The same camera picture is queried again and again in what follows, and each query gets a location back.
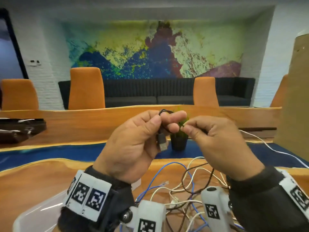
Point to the colourful abstract wall painting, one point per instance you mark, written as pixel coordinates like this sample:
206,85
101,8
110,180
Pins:
132,45

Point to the clear plastic container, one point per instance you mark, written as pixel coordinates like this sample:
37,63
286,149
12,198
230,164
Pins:
36,215

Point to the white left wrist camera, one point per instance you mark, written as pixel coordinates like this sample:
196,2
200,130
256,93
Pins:
152,210

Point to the green potted plant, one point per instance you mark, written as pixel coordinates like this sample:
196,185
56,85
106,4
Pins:
179,142

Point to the black sofa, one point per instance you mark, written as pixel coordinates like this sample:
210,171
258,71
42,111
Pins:
149,91

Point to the dark framed glass door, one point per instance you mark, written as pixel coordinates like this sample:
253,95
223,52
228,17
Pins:
7,60

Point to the person's left hand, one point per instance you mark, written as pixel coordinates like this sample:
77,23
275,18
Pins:
130,147

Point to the white wall thermostat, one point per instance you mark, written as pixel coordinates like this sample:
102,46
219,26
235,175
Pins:
32,62

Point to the person's right hand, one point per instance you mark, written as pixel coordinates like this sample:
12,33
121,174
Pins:
222,147

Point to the wooden table with blue inlay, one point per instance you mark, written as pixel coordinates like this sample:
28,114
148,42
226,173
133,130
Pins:
72,125

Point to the orange chair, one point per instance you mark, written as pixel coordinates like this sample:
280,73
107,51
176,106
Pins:
280,94
205,92
19,94
87,89

